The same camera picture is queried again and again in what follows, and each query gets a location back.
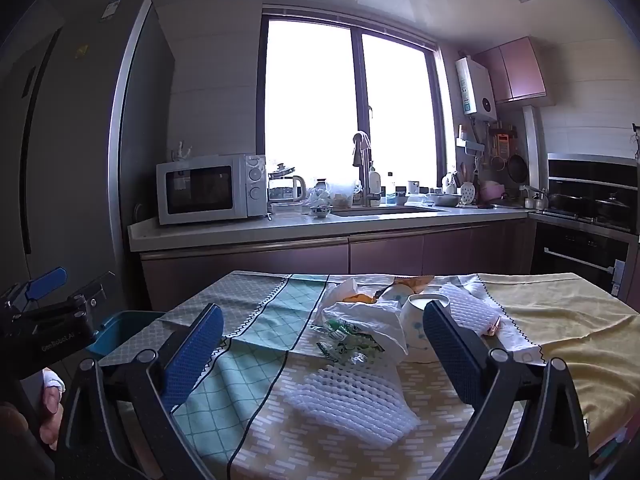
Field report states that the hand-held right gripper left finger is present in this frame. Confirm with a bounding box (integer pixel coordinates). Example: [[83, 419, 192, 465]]
[[55, 304, 224, 480]]

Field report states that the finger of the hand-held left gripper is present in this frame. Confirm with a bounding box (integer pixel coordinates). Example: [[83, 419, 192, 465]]
[[50, 271, 117, 311], [0, 267, 68, 312]]

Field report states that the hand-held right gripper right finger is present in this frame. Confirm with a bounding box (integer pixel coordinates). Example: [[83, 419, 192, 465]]
[[422, 300, 591, 480]]

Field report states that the white dotted paper cup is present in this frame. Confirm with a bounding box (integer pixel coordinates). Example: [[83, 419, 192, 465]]
[[402, 292, 451, 363]]

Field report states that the blue plastic bin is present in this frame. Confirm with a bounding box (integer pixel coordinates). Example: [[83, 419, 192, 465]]
[[85, 310, 168, 358]]

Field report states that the person's left hand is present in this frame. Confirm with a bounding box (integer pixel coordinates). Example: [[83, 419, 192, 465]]
[[39, 367, 67, 443]]

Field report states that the small white foam net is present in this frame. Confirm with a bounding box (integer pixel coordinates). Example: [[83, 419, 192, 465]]
[[440, 282, 507, 337]]

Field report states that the patterned patchwork tablecloth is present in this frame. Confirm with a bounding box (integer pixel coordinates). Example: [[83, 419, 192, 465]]
[[97, 270, 640, 480]]

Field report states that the crushed dotted paper cup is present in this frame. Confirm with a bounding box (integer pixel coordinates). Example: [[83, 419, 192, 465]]
[[375, 284, 416, 312]]

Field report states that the white plastic bag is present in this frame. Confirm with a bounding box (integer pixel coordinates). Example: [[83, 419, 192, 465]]
[[320, 280, 409, 357]]

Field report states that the green printed wrapper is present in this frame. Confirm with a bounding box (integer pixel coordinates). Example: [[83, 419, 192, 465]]
[[310, 322, 387, 367]]

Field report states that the large white foam net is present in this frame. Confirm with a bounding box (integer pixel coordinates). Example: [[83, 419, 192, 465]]
[[282, 357, 421, 451]]

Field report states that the grey refrigerator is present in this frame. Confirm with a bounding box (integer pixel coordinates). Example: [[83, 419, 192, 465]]
[[0, 0, 176, 311]]

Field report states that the white microwave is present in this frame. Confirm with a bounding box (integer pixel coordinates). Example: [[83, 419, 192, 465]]
[[156, 153, 268, 226]]

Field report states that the kitchen base cabinet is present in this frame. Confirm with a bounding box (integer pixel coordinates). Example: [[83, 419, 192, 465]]
[[127, 204, 538, 312]]

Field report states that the black built-in oven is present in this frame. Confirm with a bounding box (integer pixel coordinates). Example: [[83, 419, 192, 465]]
[[530, 219, 632, 307]]

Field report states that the clear plastic container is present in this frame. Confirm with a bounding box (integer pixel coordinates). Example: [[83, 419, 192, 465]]
[[267, 201, 304, 219]]

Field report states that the metal faucet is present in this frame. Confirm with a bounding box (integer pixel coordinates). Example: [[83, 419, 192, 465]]
[[351, 131, 382, 207]]

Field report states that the glass kettle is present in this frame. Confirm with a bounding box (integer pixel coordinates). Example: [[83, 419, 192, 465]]
[[267, 162, 307, 206]]

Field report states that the black cooking pot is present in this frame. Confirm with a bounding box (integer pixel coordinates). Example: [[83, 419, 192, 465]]
[[549, 191, 596, 214], [594, 194, 637, 222]]

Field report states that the hanging frying pan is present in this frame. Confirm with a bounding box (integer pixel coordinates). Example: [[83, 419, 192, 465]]
[[507, 154, 530, 184]]

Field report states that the crumpled clear plastic bag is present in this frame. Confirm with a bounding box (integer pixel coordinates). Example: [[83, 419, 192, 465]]
[[304, 179, 334, 207]]

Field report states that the black range hood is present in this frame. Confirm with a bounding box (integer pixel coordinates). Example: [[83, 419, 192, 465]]
[[546, 152, 640, 196]]

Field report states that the white water heater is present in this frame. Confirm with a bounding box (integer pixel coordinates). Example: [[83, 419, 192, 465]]
[[454, 56, 499, 124]]

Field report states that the kitchen window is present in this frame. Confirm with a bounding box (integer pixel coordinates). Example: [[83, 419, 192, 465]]
[[257, 2, 458, 206]]

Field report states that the pink wall cabinet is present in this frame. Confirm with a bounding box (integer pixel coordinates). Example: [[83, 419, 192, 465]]
[[472, 36, 549, 105]]

